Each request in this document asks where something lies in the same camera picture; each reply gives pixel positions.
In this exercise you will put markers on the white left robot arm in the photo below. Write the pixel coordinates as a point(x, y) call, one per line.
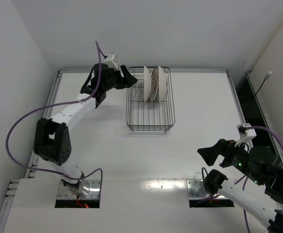
point(52, 136)

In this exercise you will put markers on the black wire dish rack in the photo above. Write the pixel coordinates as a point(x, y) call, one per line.
point(148, 116)

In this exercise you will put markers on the sunburst pattern plate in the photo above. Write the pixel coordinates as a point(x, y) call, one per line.
point(154, 84)

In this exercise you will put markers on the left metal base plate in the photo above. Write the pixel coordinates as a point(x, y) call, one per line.
point(92, 188)

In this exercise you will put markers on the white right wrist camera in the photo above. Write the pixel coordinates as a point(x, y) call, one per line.
point(246, 134)

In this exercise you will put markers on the aluminium table frame rail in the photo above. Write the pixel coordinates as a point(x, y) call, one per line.
point(172, 70)

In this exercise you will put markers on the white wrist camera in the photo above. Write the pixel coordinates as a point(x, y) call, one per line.
point(246, 134)
point(111, 61)

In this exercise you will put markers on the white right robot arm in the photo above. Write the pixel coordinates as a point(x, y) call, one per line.
point(267, 208)

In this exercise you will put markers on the brown floral pattern plate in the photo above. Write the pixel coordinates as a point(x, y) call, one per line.
point(162, 84)

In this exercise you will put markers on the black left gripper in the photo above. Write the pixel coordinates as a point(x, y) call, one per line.
point(121, 78)

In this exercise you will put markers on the brown lattice pattern plate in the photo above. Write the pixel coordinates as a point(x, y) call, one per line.
point(147, 84)

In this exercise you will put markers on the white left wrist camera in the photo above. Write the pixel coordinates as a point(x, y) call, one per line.
point(111, 61)

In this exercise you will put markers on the metal base plate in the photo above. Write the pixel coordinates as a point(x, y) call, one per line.
point(92, 188)
point(196, 191)

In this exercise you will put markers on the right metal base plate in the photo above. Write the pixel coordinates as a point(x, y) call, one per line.
point(196, 191)

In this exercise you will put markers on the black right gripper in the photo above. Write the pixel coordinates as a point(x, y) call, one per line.
point(223, 153)

